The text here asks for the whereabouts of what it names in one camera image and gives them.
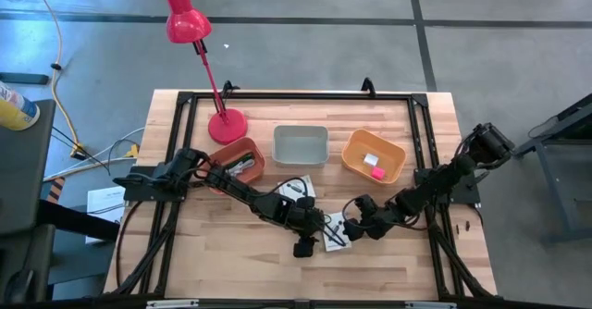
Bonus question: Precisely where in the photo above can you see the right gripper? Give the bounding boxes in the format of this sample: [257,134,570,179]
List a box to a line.
[343,205,399,242]

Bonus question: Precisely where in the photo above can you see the white card reader box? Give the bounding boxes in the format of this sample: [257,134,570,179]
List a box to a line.
[277,174,317,203]
[322,211,353,253]

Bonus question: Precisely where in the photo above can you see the grey plastic bin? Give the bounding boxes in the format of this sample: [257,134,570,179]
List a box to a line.
[271,124,330,167]

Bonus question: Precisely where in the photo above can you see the yellow plastic bin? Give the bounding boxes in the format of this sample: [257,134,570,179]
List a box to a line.
[340,128,408,186]

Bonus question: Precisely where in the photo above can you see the orange-red plastic bin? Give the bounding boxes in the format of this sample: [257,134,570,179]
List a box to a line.
[203,136,267,195]

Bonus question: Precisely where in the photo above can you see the white paper sheet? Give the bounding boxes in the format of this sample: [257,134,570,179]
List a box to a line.
[86,186,127,245]

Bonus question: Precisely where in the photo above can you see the black side table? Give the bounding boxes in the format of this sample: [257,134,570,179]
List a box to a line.
[512,92,592,245]

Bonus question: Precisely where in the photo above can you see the red desk lamp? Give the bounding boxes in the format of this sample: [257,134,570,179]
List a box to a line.
[163,0,249,146]

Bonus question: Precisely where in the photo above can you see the yellow black hazard tape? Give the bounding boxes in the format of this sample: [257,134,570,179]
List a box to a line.
[45,177,66,204]

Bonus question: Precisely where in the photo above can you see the dark grey cart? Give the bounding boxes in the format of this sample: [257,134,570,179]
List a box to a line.
[0,98,121,305]

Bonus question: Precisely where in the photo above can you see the yellow wipes canister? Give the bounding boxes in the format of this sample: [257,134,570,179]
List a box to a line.
[0,80,42,132]

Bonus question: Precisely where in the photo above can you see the black floor strip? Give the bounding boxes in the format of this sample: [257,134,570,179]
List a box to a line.
[0,71,51,86]

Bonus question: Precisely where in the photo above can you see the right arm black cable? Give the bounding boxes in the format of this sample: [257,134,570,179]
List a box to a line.
[341,195,371,229]

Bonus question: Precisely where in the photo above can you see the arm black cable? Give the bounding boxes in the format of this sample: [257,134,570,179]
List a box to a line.
[341,195,371,229]
[258,175,348,248]

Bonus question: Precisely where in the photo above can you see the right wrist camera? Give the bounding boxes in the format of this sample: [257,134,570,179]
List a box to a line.
[354,194,379,216]

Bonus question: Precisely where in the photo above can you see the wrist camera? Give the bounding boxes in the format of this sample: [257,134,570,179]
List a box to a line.
[292,236,320,259]
[354,194,379,216]

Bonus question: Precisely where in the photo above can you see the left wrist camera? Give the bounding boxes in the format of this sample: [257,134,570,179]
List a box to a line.
[292,236,320,259]

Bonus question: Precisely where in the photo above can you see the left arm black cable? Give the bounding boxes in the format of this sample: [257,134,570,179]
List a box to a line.
[258,175,348,248]

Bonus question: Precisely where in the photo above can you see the silver bracket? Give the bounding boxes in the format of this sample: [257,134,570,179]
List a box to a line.
[146,299,200,309]
[405,301,458,309]

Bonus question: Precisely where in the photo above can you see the black aluminium table frame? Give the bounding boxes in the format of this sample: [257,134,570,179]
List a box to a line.
[104,76,500,302]

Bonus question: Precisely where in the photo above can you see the white floor cable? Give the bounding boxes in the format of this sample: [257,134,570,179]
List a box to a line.
[43,127,145,183]

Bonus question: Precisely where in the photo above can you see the yellow power cord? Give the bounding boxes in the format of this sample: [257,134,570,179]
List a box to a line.
[26,0,87,160]

